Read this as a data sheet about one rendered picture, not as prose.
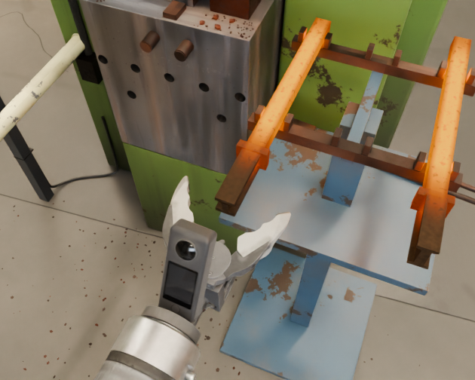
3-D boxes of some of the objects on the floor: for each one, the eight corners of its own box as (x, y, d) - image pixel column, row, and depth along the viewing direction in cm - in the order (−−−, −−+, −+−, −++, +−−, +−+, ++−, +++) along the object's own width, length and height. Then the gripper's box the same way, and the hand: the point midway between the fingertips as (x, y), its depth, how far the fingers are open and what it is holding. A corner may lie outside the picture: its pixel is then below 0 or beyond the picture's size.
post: (48, 202, 178) (-135, -112, 91) (39, 199, 179) (-151, -116, 91) (54, 194, 180) (-119, -121, 93) (45, 191, 181) (-134, -124, 94)
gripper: (103, 314, 60) (176, 197, 70) (246, 379, 55) (301, 243, 66) (86, 286, 53) (170, 160, 63) (248, 357, 48) (309, 209, 59)
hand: (237, 190), depth 62 cm, fingers open, 14 cm apart
